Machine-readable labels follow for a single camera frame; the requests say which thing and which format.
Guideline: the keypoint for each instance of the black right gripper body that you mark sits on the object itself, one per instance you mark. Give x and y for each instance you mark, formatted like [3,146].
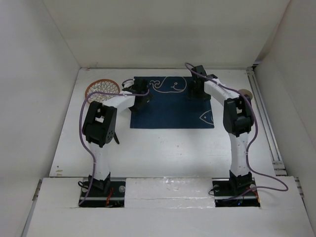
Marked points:
[197,94]

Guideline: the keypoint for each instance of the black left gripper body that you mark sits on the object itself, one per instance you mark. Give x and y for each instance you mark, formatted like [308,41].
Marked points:
[144,100]

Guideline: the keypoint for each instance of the dark blue cloth napkin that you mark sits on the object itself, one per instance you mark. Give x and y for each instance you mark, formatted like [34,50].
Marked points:
[170,108]

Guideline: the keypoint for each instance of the floral plate with orange rim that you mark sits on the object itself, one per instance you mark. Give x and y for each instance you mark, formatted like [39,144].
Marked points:
[102,85]

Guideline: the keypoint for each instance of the beige paper cup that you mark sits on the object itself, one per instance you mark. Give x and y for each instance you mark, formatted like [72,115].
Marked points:
[246,92]

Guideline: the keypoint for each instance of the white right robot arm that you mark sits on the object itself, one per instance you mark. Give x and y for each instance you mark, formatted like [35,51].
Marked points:
[238,120]

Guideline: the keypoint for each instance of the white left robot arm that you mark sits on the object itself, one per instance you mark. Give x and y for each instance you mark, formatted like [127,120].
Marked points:
[97,125]

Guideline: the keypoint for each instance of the black table knife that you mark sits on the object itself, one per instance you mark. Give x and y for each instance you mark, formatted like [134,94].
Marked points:
[116,139]

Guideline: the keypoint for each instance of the white foam block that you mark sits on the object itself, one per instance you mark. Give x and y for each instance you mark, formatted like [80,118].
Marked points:
[173,193]

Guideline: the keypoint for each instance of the aluminium rail right side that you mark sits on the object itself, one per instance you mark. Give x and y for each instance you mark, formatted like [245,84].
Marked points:
[277,161]

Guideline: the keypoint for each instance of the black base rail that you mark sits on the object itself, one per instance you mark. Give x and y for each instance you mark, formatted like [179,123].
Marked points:
[115,197]

